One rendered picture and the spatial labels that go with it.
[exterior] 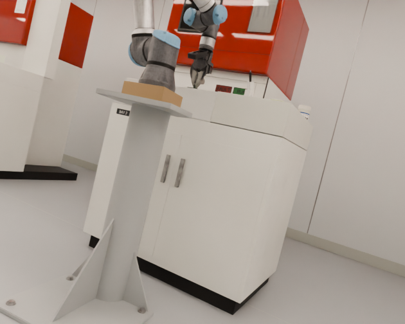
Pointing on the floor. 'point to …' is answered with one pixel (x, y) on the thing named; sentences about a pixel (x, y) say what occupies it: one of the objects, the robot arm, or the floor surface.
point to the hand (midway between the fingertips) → (194, 86)
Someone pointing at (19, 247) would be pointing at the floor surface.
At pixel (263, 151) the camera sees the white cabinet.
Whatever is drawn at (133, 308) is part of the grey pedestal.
